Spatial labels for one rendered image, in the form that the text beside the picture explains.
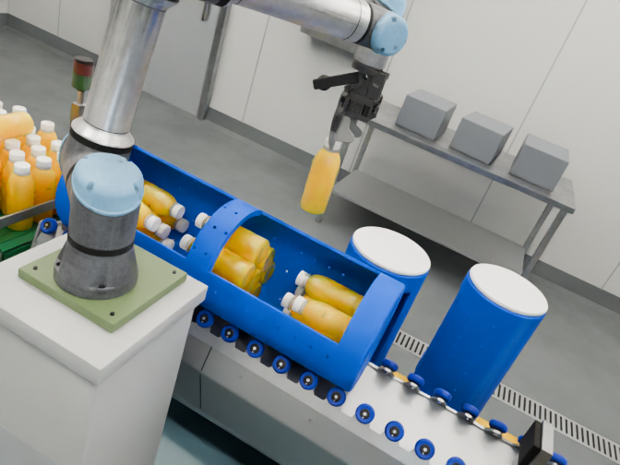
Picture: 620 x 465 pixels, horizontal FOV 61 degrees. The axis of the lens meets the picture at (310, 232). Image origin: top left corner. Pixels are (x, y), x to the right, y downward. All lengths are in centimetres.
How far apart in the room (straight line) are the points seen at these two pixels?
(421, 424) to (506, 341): 61
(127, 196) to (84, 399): 36
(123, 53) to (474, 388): 156
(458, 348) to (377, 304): 81
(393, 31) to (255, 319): 67
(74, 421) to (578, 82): 402
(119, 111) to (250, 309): 51
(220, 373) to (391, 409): 43
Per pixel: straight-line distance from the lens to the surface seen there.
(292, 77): 491
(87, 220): 98
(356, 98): 124
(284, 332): 121
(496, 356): 194
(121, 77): 103
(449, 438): 142
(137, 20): 100
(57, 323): 103
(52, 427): 117
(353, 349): 116
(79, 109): 207
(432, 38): 452
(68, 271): 104
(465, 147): 380
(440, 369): 201
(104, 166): 99
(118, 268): 103
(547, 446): 132
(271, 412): 136
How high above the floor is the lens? 184
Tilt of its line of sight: 28 degrees down
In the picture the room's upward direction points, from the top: 20 degrees clockwise
